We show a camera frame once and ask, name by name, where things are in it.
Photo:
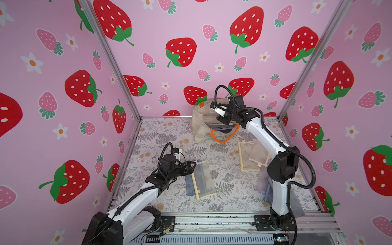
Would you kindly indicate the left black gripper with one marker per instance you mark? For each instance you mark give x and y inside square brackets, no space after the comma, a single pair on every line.
[189,170]

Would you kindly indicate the blue grey pouch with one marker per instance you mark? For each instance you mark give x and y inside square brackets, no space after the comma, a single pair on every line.
[190,189]

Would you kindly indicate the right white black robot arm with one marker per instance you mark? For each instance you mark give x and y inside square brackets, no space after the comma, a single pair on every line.
[285,159]

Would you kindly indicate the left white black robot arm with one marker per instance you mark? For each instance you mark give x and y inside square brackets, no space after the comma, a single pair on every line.
[133,217]

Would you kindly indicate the cream canvas tote bag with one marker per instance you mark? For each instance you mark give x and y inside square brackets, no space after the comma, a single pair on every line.
[205,125]

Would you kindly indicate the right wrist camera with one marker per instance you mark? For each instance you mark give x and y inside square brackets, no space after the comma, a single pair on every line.
[219,109]

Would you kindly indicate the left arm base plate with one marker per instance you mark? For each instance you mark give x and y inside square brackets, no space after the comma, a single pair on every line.
[161,224]

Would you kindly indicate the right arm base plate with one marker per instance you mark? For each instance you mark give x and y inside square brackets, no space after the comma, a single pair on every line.
[266,223]

